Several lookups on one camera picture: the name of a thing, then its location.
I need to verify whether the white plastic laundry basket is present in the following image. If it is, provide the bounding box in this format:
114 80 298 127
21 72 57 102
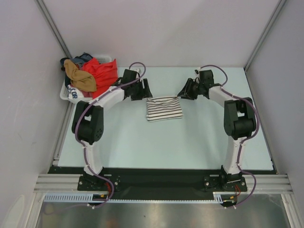
59 55 112 104

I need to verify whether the white slotted cable duct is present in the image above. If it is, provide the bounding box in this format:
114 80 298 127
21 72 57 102
44 193 236 204

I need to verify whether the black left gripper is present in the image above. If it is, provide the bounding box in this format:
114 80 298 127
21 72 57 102
130 79 152 101

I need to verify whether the black white striped tank top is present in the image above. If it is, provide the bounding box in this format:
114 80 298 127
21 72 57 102
146 96 183 122

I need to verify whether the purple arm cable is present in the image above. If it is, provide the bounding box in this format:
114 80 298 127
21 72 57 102
73 62 147 209
199 65 260 209

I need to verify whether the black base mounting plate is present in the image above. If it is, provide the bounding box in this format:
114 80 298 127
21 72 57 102
48 166 276 201

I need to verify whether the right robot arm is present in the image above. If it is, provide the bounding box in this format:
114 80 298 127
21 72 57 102
178 69 259 190

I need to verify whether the tan brown garment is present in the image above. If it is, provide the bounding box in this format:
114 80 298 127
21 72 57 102
64 59 97 92

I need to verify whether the aluminium frame rail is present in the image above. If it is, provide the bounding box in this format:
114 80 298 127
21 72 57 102
34 174 293 194

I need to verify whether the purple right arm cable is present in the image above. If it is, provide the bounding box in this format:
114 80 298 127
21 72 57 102
199 65 260 209

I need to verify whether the right aluminium corner post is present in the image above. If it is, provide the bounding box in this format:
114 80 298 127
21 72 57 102
243 0 288 73

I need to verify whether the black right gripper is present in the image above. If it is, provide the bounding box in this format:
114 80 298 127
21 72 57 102
177 78 204 100

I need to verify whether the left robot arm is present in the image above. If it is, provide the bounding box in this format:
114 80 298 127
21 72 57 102
72 69 152 190

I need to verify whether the left aluminium corner post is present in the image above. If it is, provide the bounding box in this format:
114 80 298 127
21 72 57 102
34 0 72 57

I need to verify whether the dark blue garment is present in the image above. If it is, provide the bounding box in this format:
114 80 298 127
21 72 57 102
70 53 93 65

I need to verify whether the red garment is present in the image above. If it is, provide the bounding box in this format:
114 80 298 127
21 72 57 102
82 58 118 99

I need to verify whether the aluminium corner post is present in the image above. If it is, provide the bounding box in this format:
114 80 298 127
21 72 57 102
34 0 72 57
243 0 288 73

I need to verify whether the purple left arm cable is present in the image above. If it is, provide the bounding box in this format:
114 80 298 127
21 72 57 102
73 62 147 209

